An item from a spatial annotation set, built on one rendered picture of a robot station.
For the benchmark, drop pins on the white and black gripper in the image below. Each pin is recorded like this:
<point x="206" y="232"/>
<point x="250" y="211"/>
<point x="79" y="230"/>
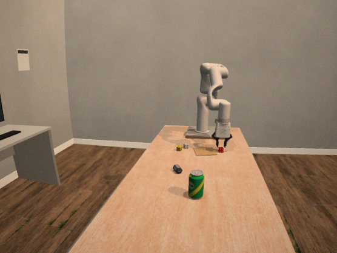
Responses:
<point x="222" y="130"/>

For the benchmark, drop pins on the green drink can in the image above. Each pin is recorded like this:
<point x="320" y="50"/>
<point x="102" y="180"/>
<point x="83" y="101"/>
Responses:
<point x="196" y="184"/>

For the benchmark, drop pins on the tan square mat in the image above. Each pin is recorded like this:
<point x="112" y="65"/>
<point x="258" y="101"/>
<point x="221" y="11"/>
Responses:
<point x="207" y="151"/>

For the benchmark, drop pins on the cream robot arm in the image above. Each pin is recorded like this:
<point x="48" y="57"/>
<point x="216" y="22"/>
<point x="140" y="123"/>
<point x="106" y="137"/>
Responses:
<point x="211" y="73"/>

